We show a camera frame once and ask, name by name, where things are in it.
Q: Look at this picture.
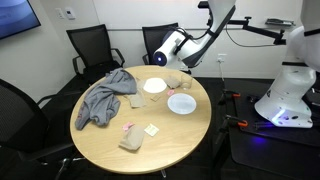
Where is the clear glass cup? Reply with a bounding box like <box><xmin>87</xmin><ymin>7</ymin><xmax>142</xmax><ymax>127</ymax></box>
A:
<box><xmin>180</xmin><ymin>73</ymin><xmax>194</xmax><ymax>91</ymax></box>

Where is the white round plate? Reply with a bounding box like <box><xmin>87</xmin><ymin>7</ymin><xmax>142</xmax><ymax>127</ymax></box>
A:
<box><xmin>166</xmin><ymin>92</ymin><xmax>198</xmax><ymax>116</ymax></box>
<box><xmin>142</xmin><ymin>77</ymin><xmax>168</xmax><ymax>95</ymax></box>

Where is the yellow-green tea packet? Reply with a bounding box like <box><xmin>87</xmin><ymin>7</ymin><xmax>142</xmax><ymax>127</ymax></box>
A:
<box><xmin>143</xmin><ymin>122</ymin><xmax>161</xmax><ymax>138</ymax></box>

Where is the black mesh office chair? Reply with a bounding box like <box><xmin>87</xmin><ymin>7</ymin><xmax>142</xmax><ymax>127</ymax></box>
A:
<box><xmin>141</xmin><ymin>22</ymin><xmax>180</xmax><ymax>66</ymax></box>
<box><xmin>0</xmin><ymin>78</ymin><xmax>86</xmax><ymax>180</ymax></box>
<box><xmin>65</xmin><ymin>23</ymin><xmax>127</xmax><ymax>84</ymax></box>

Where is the grey sweatshirt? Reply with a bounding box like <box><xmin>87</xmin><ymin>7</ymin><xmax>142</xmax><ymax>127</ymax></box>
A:
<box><xmin>74</xmin><ymin>67</ymin><xmax>139</xmax><ymax>131</ymax></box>

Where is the white power outlet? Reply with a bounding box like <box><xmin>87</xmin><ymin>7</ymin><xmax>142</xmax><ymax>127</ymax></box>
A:
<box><xmin>216</xmin><ymin>52</ymin><xmax>228</xmax><ymax>64</ymax></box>

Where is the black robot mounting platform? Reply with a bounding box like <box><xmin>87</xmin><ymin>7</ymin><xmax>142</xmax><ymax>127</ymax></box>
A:
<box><xmin>228</xmin><ymin>78</ymin><xmax>320</xmax><ymax>180</ymax></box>

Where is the white power cord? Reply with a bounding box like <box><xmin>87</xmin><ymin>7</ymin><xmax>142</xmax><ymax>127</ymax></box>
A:
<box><xmin>219</xmin><ymin>61</ymin><xmax>226</xmax><ymax>83</ymax></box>

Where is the orange handled black clamp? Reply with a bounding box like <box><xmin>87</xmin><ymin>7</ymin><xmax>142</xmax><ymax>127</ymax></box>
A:
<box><xmin>221</xmin><ymin>114</ymin><xmax>249</xmax><ymax>134</ymax></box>
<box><xmin>218</xmin><ymin>88</ymin><xmax>241</xmax><ymax>106</ymax></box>

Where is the thin black cable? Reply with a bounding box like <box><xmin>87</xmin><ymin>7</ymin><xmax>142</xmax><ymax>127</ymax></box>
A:
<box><xmin>224</xmin><ymin>24</ymin><xmax>279</xmax><ymax>48</ymax></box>

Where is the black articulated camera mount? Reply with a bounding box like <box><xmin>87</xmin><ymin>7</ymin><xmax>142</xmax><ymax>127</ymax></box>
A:
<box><xmin>198</xmin><ymin>0</ymin><xmax>288</xmax><ymax>46</ymax></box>

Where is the white wall thermostat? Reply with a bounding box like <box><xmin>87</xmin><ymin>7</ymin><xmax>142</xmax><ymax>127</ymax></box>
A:
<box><xmin>64</xmin><ymin>6</ymin><xmax>77</xmax><ymax>21</ymax></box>

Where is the white wall switch plate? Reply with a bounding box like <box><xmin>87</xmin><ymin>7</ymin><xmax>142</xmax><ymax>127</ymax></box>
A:
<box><xmin>54</xmin><ymin>7</ymin><xmax>65</xmax><ymax>20</ymax></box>

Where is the grey wall tray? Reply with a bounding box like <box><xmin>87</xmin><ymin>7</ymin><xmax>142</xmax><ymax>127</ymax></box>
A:
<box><xmin>265</xmin><ymin>18</ymin><xmax>296</xmax><ymax>28</ymax></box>

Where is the wall mounted TV screen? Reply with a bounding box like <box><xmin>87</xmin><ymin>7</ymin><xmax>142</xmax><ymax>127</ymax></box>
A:
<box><xmin>0</xmin><ymin>0</ymin><xmax>42</xmax><ymax>41</ymax></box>

